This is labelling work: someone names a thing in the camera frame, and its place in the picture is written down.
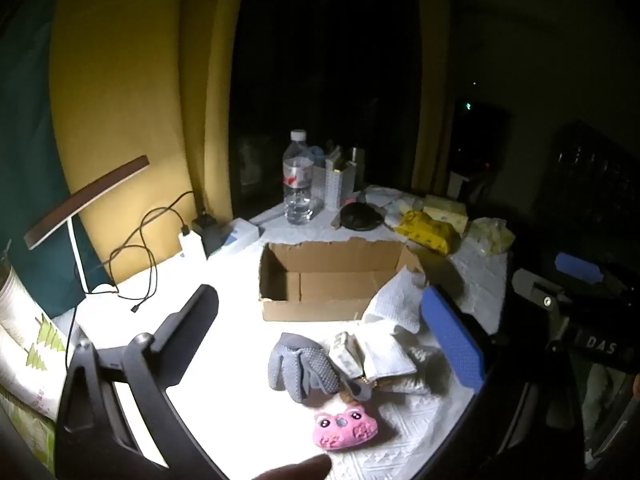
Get yellow curtain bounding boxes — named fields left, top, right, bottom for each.
left=49, top=0, right=252, bottom=281

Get white charger plug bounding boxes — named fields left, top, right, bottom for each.
left=178, top=227, right=209, bottom=262

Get white desk lamp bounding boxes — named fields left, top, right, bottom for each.
left=24, top=155, right=151, bottom=307

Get pale yellow plastic bag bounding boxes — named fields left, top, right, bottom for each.
left=464, top=216, right=517, bottom=257

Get pale yellow tissue pack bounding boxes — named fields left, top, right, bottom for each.
left=423, top=194, right=471, bottom=234

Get black round pouch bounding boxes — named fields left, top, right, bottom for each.
left=340, top=201, right=387, bottom=234

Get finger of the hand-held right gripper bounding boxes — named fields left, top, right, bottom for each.
left=555, top=253, right=627, bottom=293
left=512, top=268, right=569, bottom=312

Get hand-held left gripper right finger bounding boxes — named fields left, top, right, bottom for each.
left=421, top=285, right=586, bottom=480

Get black power adapter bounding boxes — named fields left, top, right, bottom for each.
left=192, top=212, right=227, bottom=252

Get black charging cable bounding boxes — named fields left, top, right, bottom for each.
left=66, top=190, right=197, bottom=361

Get white perforated holder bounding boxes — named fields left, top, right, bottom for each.
left=324, top=159, right=352, bottom=212

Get tree print paper bag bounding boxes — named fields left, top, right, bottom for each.
left=0, top=259, right=69, bottom=422

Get dark green cloth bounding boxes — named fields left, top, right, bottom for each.
left=0, top=0, right=114, bottom=322

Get person's left hand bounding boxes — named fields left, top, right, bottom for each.
left=250, top=455, right=333, bottom=480

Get clear plastic water bottle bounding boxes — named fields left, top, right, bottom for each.
left=283, top=129, right=317, bottom=225

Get white cloth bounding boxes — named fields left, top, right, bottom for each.
left=357, top=322, right=419, bottom=379

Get white wrapped packets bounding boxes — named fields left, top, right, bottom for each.
left=364, top=185, right=427, bottom=227

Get white power strip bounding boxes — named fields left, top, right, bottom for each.
left=220, top=217, right=262, bottom=257

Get white textured tablecloth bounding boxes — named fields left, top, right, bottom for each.
left=50, top=185, right=512, bottom=480

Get cardboard box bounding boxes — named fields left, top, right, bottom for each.
left=258, top=237, right=429, bottom=322

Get small tissue packet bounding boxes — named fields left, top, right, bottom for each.
left=329, top=331, right=367, bottom=377

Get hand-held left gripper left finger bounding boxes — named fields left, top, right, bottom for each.
left=55, top=284, right=221, bottom=480

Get yellow plush toy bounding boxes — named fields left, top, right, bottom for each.
left=394, top=209, right=462, bottom=257

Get pink plush toy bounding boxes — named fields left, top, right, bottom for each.
left=312, top=406, right=379, bottom=453

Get grey dotted glove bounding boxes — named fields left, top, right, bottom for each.
left=267, top=332, right=344, bottom=404

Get metal flask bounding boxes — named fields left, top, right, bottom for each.
left=347, top=147, right=367, bottom=192

